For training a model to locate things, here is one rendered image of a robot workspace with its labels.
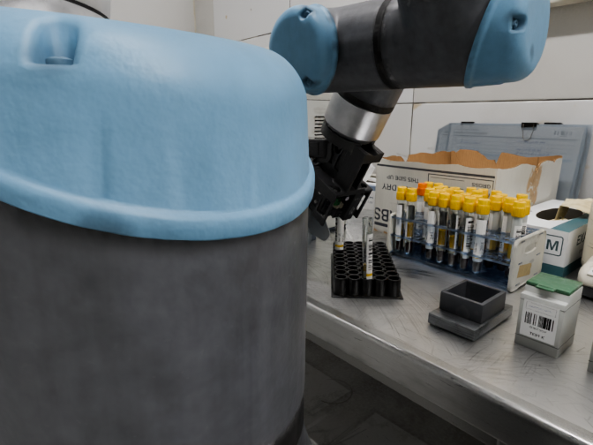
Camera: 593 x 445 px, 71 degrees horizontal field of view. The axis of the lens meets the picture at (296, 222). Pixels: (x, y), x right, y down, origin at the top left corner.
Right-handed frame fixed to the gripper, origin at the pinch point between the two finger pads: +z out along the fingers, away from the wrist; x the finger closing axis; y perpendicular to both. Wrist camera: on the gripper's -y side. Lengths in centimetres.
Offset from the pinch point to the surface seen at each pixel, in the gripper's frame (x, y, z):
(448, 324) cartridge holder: -1.6, 26.5, -10.9
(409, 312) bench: -0.6, 22.1, -7.3
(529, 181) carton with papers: 38.0, 13.7, -15.8
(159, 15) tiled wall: 42, -152, 18
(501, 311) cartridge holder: 5.0, 28.6, -12.6
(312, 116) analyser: 12.8, -16.9, -10.9
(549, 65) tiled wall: 60, -3, -31
